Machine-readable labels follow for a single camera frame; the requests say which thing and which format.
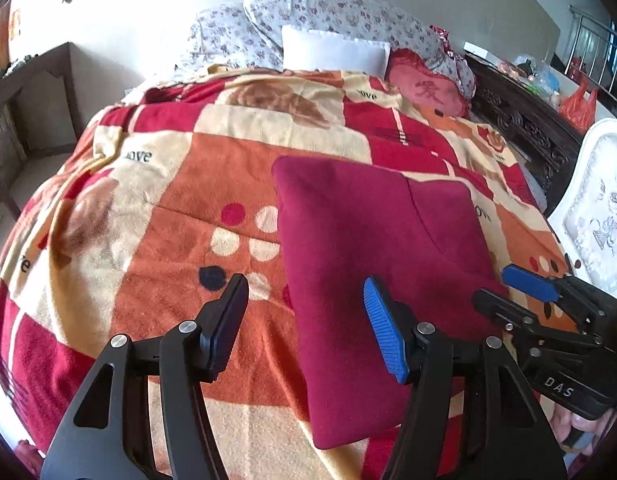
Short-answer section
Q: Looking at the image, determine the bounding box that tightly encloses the clear plastic bag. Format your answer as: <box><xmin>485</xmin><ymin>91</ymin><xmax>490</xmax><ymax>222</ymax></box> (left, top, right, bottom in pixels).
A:
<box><xmin>528</xmin><ymin>67</ymin><xmax>563</xmax><ymax>106</ymax></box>

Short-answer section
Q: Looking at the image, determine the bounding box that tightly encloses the orange plastic bag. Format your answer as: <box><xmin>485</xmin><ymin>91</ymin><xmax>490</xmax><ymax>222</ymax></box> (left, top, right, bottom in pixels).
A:
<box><xmin>558</xmin><ymin>77</ymin><xmax>600</xmax><ymax>133</ymax></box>

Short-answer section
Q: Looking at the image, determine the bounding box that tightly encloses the dark carved wooden cabinet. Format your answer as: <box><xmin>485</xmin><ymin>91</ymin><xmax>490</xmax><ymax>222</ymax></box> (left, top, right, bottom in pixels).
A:
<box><xmin>465</xmin><ymin>52</ymin><xmax>589</xmax><ymax>216</ymax></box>

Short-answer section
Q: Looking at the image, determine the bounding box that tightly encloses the wooden side cabinet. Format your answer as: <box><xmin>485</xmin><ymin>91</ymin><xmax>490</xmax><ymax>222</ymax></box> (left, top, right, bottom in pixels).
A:
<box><xmin>0</xmin><ymin>42</ymin><xmax>84</xmax><ymax>248</ymax></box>

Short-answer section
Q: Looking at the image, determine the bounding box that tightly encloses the wooden framed window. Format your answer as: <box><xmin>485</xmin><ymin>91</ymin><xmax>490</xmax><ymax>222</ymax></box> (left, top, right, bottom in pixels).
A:
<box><xmin>0</xmin><ymin>0</ymin><xmax>44</xmax><ymax>81</ymax></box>

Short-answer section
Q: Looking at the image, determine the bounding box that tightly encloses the white pillow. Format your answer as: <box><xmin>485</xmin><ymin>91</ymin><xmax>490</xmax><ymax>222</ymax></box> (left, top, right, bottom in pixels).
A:
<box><xmin>281</xmin><ymin>25</ymin><xmax>391</xmax><ymax>75</ymax></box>

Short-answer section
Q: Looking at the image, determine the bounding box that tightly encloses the white flat box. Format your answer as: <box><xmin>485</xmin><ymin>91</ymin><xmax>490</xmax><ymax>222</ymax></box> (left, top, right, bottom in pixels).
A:
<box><xmin>463</xmin><ymin>41</ymin><xmax>504</xmax><ymax>63</ymax></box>

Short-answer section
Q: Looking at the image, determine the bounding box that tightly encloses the red heart cushion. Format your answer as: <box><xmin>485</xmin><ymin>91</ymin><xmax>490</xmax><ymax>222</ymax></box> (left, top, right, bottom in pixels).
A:
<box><xmin>385</xmin><ymin>49</ymin><xmax>471</xmax><ymax>120</ymax></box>

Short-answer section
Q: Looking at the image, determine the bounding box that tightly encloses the person's right hand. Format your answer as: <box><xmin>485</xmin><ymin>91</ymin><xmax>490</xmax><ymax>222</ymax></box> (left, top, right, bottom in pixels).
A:
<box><xmin>551</xmin><ymin>402</ymin><xmax>617</xmax><ymax>456</ymax></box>

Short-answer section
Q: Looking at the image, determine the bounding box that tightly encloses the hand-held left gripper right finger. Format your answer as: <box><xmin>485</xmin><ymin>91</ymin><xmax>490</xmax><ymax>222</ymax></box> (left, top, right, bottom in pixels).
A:
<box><xmin>363</xmin><ymin>276</ymin><xmax>569</xmax><ymax>480</ymax></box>

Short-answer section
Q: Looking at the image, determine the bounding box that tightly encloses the red orange printed blanket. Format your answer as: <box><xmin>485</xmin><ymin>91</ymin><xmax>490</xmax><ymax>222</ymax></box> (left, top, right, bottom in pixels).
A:
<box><xmin>0</xmin><ymin>64</ymin><xmax>589</xmax><ymax>480</ymax></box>

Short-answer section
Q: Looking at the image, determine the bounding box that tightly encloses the small floral pillow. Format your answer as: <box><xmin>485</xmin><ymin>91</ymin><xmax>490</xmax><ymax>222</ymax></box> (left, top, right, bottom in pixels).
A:
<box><xmin>176</xmin><ymin>4</ymin><xmax>284</xmax><ymax>77</ymax></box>

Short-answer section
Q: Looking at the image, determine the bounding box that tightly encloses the white upholstered chair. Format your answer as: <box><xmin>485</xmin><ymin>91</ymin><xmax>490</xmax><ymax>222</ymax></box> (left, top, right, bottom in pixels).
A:
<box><xmin>545</xmin><ymin>117</ymin><xmax>617</xmax><ymax>298</ymax></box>

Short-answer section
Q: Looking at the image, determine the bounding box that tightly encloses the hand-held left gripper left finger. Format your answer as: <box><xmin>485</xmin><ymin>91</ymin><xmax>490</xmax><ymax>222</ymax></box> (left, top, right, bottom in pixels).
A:
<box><xmin>40</xmin><ymin>273</ymin><xmax>250</xmax><ymax>480</ymax></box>

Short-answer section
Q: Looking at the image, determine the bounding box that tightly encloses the large floral pillow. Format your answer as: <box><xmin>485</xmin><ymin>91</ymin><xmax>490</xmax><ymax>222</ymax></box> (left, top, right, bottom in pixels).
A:
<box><xmin>243</xmin><ymin>0</ymin><xmax>476</xmax><ymax>101</ymax></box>

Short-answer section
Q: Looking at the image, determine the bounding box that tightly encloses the maroon fleece sweater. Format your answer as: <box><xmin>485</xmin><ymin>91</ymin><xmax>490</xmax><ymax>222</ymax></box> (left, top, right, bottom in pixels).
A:
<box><xmin>272</xmin><ymin>156</ymin><xmax>514</xmax><ymax>450</ymax></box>

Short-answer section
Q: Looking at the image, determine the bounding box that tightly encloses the metal railing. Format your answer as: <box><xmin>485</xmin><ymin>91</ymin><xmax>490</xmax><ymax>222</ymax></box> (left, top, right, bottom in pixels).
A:
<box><xmin>568</xmin><ymin>5</ymin><xmax>617</xmax><ymax>106</ymax></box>

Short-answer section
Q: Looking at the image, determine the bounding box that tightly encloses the red shiny wrapper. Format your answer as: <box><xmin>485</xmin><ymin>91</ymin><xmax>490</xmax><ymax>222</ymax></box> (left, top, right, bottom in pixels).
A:
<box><xmin>429</xmin><ymin>24</ymin><xmax>469</xmax><ymax>68</ymax></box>

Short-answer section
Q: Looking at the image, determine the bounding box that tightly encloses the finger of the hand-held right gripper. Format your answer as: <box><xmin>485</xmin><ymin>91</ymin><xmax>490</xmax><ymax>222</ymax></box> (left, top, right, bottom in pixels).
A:
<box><xmin>501</xmin><ymin>263</ymin><xmax>617</xmax><ymax>333</ymax></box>
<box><xmin>472</xmin><ymin>288</ymin><xmax>606</xmax><ymax>356</ymax></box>

